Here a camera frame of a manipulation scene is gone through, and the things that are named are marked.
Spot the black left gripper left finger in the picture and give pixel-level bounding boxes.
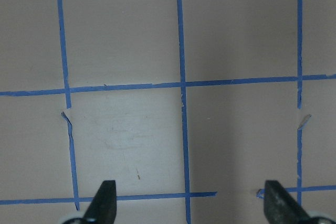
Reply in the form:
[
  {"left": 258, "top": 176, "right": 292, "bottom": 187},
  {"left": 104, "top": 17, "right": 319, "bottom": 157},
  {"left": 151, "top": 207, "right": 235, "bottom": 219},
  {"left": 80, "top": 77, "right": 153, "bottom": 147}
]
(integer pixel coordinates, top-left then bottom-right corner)
[{"left": 82, "top": 180, "right": 117, "bottom": 224}]

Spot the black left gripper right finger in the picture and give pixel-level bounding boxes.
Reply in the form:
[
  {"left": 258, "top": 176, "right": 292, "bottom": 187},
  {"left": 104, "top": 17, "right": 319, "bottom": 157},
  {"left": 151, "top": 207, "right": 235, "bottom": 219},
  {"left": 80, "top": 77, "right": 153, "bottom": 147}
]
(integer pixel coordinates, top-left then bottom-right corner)
[{"left": 264, "top": 180, "right": 310, "bottom": 224}]

